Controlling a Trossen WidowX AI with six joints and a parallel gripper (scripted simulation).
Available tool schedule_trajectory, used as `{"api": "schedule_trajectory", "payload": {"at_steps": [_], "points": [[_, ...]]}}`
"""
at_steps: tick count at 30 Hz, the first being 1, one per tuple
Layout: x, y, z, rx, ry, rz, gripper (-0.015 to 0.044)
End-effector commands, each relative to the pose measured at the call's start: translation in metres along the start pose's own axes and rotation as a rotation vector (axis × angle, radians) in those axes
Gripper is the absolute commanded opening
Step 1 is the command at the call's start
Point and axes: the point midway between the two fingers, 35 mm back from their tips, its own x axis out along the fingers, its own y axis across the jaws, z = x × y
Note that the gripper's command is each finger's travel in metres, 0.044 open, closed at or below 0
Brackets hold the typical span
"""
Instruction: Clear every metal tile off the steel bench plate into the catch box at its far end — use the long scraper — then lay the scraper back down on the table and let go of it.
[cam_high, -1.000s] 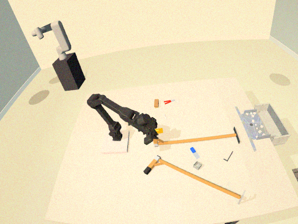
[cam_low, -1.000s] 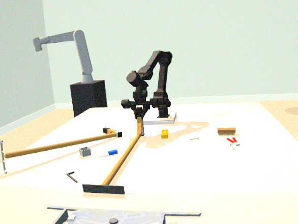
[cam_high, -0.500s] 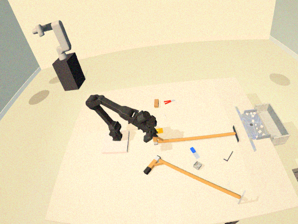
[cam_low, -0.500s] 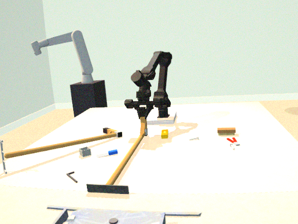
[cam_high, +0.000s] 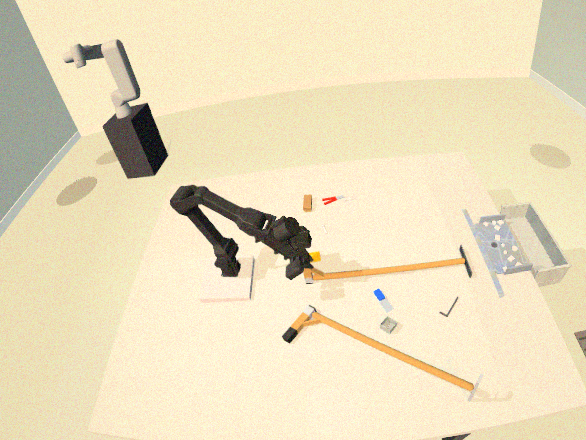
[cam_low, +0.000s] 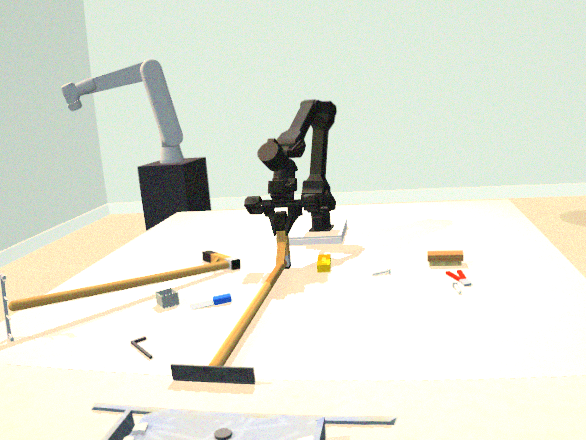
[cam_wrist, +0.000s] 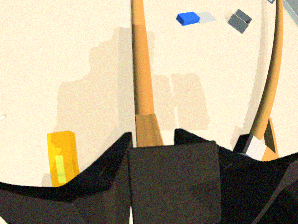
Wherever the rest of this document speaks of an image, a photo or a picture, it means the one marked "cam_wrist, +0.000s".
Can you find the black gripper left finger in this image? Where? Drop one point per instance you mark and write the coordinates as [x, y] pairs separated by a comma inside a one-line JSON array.
[[98, 195]]

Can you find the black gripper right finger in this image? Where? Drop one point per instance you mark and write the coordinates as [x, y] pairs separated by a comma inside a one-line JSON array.
[[248, 186]]

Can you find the long-handled scraper with black blade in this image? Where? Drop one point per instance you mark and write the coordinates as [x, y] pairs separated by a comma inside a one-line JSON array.
[[169, 184]]

